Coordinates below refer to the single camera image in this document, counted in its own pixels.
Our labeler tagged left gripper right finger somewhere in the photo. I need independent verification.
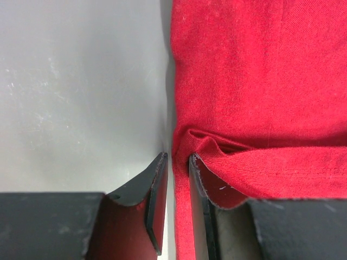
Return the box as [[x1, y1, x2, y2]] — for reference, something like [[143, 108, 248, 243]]
[[189, 155, 346, 259]]

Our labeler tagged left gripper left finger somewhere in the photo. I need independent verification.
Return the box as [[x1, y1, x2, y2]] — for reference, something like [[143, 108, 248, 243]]
[[1, 152, 168, 259]]

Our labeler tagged red t shirt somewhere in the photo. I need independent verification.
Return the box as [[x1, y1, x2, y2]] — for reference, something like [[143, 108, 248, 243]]
[[171, 1, 346, 259]]

